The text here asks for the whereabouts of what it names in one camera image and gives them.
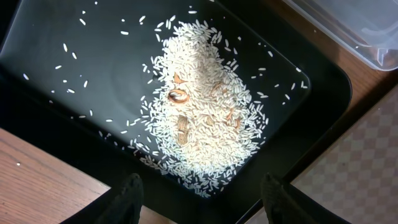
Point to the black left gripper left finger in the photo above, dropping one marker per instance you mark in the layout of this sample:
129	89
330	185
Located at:
119	205

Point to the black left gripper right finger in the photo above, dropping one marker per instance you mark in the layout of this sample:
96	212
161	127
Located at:
284	203

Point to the pile of rice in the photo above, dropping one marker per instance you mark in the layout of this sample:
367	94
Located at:
202	112

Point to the black waste tray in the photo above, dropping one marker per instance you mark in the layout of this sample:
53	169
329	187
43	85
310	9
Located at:
27	113

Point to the clear plastic waste bin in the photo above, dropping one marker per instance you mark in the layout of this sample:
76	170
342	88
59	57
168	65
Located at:
366	28

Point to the peanut shell whole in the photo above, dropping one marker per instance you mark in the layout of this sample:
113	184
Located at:
183	129

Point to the brown serving tray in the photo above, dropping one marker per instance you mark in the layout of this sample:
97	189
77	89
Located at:
356	178

